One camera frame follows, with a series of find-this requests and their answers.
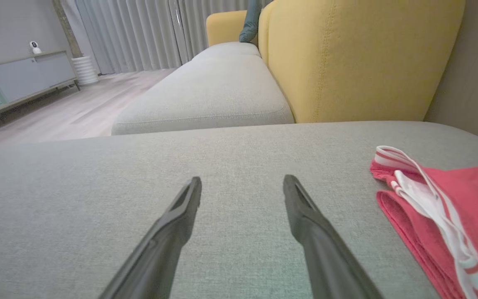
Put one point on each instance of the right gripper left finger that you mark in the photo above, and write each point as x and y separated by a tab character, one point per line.
160	253

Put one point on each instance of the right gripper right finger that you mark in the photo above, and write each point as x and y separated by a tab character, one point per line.
326	257

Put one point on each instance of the red white basketball jersey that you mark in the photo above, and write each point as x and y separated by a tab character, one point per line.
467	207

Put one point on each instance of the large grey sofa seat cushion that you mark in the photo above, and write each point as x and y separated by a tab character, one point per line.
98	207

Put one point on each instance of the yellow sofa backrest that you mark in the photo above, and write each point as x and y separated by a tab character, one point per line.
359	58

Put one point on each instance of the small grey sofa seat cushion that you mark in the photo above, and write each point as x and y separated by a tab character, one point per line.
226	49

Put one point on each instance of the light grey pleated curtain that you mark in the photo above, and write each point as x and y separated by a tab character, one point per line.
139	33

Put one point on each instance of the grey low TV cabinet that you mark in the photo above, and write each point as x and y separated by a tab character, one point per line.
19	81

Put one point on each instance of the yellow sofa armrest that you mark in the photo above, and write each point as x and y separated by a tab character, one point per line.
224	27

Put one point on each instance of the wooden pillar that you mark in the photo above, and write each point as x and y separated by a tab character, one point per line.
68	29

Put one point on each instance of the teal throw pillow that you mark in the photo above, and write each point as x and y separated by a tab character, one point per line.
250	20

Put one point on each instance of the white security camera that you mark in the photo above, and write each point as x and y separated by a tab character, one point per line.
35	47

